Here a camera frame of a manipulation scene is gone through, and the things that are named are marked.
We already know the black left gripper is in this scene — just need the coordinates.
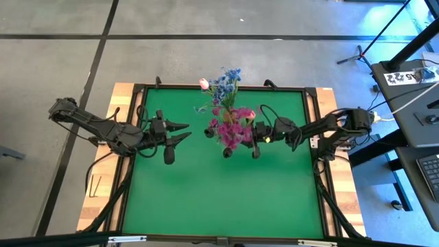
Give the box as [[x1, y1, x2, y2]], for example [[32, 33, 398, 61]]
[[145, 108, 193, 165]]

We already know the magenta artificial flower bunch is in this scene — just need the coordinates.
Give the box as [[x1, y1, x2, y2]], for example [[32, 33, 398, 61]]
[[207, 106, 241, 138], [219, 106, 257, 151]]

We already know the blue artificial flower bunch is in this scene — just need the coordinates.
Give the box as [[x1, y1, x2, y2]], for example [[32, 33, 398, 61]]
[[219, 67, 242, 107], [194, 78, 227, 114]]

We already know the green table mat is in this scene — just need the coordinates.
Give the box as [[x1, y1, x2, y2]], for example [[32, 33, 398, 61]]
[[122, 87, 325, 240]]

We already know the thin black tripod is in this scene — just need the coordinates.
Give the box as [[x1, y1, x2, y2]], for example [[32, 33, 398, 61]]
[[335, 0, 412, 69]]

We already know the printed white paper label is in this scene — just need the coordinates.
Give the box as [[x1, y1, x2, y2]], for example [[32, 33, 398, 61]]
[[383, 70, 422, 86]]

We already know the grey desk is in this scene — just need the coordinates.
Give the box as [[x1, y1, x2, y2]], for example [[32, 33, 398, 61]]
[[371, 60, 439, 149]]

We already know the dark desk with keyboard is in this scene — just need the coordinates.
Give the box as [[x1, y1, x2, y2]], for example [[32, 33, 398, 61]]
[[394, 146, 439, 233]]

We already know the black gantry bar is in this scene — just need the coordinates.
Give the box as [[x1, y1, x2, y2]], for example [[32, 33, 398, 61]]
[[0, 231, 439, 247]]

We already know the grey chair base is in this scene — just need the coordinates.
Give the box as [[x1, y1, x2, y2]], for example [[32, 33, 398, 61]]
[[0, 144, 27, 161]]

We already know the thick black pole stand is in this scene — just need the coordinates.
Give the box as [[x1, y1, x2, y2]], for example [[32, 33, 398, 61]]
[[381, 19, 439, 73]]

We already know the black keyboard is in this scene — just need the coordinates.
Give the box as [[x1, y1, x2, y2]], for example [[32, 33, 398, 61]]
[[416, 153, 439, 204]]

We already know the blue object on desk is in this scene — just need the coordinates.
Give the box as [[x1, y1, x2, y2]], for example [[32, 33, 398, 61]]
[[420, 66, 439, 84]]

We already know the black diagonal frame strut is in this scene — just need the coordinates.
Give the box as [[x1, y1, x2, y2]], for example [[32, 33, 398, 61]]
[[313, 171, 366, 240], [80, 161, 133, 234]]

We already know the black table frame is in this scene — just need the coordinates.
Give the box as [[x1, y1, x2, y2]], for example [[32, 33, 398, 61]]
[[102, 82, 344, 246]]

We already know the silver metal bracket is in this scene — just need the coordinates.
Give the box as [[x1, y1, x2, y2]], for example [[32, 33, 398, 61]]
[[297, 239, 339, 247], [107, 235, 147, 244]]

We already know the white cable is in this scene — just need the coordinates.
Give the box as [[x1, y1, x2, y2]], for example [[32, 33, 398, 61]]
[[377, 81, 439, 121]]

